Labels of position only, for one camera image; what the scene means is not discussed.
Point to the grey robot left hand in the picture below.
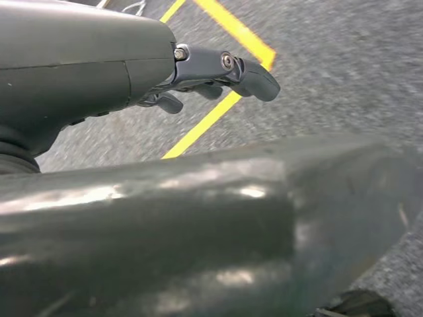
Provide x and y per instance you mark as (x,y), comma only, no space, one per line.
(82,65)

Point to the yellow floor tape square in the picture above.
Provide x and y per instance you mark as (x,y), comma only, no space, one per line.
(251,39)

